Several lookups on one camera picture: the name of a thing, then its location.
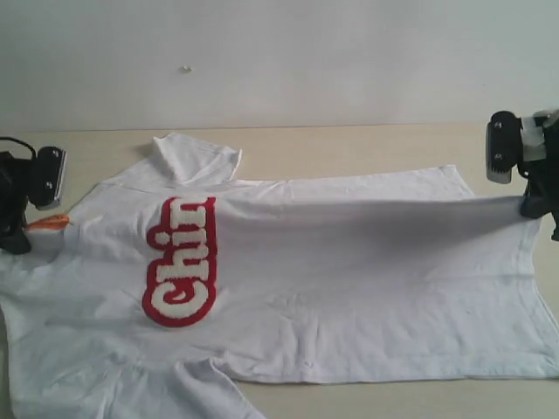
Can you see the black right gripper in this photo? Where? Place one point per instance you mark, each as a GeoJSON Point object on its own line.
{"type": "Point", "coordinates": [540, 169]}

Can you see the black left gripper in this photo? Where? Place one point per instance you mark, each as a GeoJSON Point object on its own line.
{"type": "Point", "coordinates": [19, 180]}

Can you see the white t-shirt red lettering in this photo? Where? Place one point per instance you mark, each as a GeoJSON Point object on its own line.
{"type": "Point", "coordinates": [173, 280]}

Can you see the orange neck tag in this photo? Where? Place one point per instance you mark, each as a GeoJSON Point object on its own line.
{"type": "Point", "coordinates": [55, 222]}

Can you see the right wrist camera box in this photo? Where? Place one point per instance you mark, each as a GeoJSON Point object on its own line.
{"type": "Point", "coordinates": [516, 142]}

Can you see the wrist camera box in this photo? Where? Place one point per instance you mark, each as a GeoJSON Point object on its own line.
{"type": "Point", "coordinates": [47, 178]}
{"type": "Point", "coordinates": [516, 142]}

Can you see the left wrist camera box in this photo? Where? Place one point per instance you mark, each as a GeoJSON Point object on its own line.
{"type": "Point", "coordinates": [47, 178]}

